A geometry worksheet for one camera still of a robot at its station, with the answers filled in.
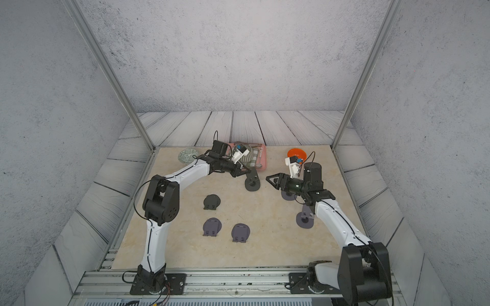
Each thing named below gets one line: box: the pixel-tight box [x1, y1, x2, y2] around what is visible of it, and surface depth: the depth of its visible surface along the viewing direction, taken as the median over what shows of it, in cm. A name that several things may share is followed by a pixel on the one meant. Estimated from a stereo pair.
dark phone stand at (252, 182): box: [245, 167, 261, 192], surface depth 98 cm
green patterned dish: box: [177, 147, 199, 164], surface depth 117 cm
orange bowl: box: [287, 147, 308, 165], surface depth 113 cm
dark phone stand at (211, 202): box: [202, 193, 221, 211], surface depth 98 cm
